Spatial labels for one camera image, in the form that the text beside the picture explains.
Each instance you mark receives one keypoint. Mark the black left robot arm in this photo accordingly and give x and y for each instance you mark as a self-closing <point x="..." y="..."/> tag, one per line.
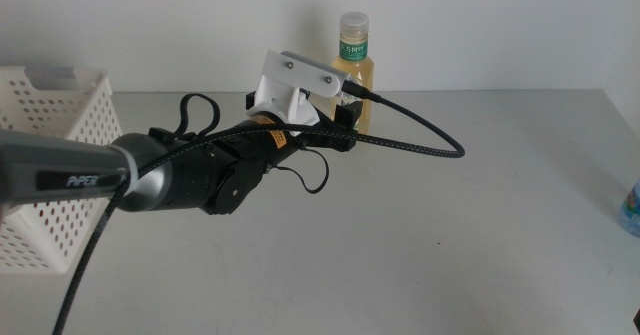
<point x="190" y="175"/>

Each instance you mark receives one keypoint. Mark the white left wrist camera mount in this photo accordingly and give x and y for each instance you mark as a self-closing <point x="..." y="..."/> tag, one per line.
<point x="300" y="70"/>

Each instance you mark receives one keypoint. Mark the white perforated plastic basket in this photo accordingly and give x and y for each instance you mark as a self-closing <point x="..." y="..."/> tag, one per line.
<point x="30" y="245"/>

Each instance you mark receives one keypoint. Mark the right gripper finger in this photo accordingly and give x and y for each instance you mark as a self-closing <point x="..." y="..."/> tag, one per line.
<point x="637" y="321"/>

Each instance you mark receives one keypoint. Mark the blue water bottle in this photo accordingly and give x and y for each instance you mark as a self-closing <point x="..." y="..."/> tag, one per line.
<point x="631" y="212"/>

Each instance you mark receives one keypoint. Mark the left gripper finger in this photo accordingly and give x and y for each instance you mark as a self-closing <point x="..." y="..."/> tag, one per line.
<point x="252" y="100"/>
<point x="350" y="115"/>

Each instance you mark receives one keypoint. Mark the yellow tea bottle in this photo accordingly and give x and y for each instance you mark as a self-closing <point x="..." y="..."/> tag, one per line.
<point x="354" y="50"/>

